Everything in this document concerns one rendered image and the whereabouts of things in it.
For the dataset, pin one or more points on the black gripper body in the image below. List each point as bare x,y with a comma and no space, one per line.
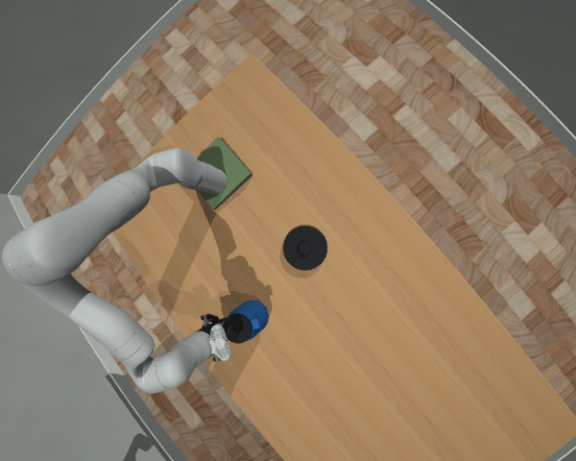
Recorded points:
206,329

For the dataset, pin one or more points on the black round disk with center stud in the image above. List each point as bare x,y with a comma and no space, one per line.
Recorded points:
305,248

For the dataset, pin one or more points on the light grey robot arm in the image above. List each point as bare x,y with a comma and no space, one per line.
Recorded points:
42,257

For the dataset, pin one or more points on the blue kettle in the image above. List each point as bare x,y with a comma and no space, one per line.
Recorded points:
243,321

